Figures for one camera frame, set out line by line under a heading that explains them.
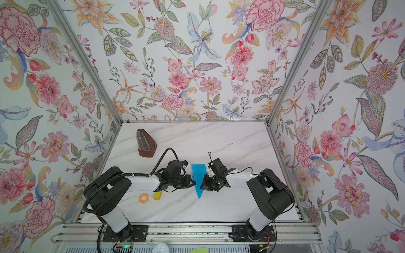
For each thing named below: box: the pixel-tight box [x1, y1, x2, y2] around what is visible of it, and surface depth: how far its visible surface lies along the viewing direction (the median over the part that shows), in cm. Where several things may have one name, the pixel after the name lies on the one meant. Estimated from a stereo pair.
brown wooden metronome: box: [136, 128, 158, 158], surface depth 98 cm
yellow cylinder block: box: [152, 190, 163, 201], surface depth 86 cm
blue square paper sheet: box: [191, 163, 209, 199], surface depth 91 cm
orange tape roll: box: [138, 192, 150, 204], surface depth 86 cm
